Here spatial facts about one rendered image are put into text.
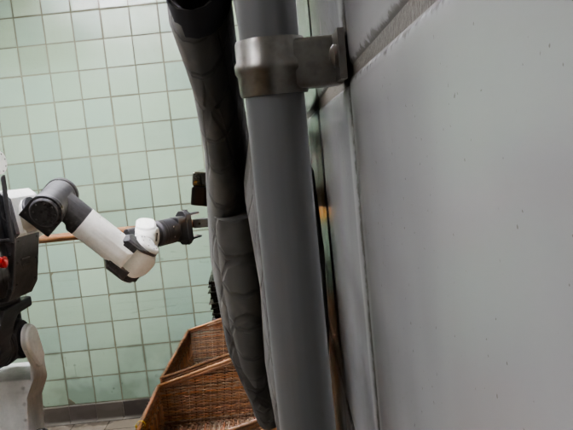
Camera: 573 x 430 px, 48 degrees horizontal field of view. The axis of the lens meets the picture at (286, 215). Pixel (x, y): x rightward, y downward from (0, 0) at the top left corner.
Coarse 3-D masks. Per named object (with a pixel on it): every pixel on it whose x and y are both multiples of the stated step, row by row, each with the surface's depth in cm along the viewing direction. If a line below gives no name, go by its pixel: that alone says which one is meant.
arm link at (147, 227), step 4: (136, 220) 213; (140, 220) 213; (144, 220) 214; (148, 220) 214; (152, 220) 215; (136, 224) 209; (140, 224) 209; (144, 224) 209; (148, 224) 210; (152, 224) 210; (136, 228) 207; (140, 228) 207; (144, 228) 207; (148, 228) 207; (152, 228) 208; (136, 232) 206; (140, 232) 206; (144, 232) 206; (148, 232) 207; (152, 232) 207; (148, 236) 206; (152, 236) 207; (152, 240) 206
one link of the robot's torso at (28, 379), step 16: (32, 336) 188; (32, 352) 187; (16, 368) 194; (32, 368) 188; (0, 384) 188; (16, 384) 188; (32, 384) 189; (0, 400) 188; (16, 400) 188; (32, 400) 192; (0, 416) 188; (16, 416) 188; (32, 416) 191
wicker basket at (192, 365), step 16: (192, 336) 268; (208, 336) 268; (224, 336) 268; (176, 352) 239; (192, 352) 269; (208, 352) 269; (224, 352) 268; (176, 368) 237; (192, 368) 213; (208, 400) 215; (192, 416) 215; (208, 416) 215
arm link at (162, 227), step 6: (156, 222) 219; (162, 222) 219; (132, 228) 217; (156, 228) 215; (162, 228) 217; (168, 228) 219; (126, 234) 216; (156, 234) 215; (162, 234) 218; (168, 234) 218; (156, 240) 216; (162, 240) 218; (168, 240) 219
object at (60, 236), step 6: (192, 222) 236; (120, 228) 237; (126, 228) 236; (54, 234) 238; (60, 234) 237; (66, 234) 237; (42, 240) 237; (48, 240) 237; (54, 240) 237; (60, 240) 237; (66, 240) 237; (72, 240) 238
